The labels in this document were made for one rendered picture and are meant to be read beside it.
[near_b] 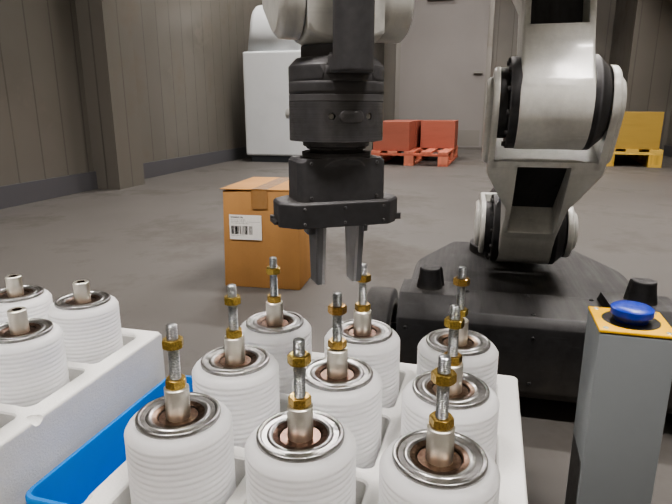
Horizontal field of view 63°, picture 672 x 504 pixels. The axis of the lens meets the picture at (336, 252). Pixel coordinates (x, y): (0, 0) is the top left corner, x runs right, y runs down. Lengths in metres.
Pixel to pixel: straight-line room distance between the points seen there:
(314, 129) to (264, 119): 5.29
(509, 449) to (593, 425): 0.09
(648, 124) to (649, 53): 1.81
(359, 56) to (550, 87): 0.47
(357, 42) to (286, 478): 0.35
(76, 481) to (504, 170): 0.76
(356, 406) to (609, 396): 0.25
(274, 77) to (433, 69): 3.26
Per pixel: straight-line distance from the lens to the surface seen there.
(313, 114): 0.49
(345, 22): 0.47
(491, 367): 0.67
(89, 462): 0.80
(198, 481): 0.53
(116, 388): 0.85
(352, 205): 0.52
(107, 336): 0.87
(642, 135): 5.97
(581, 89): 0.90
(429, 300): 0.98
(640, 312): 0.62
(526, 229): 1.11
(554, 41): 0.94
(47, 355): 0.78
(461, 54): 8.40
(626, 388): 0.63
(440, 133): 5.96
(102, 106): 4.03
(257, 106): 5.81
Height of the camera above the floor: 0.52
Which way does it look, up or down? 14 degrees down
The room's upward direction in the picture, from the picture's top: straight up
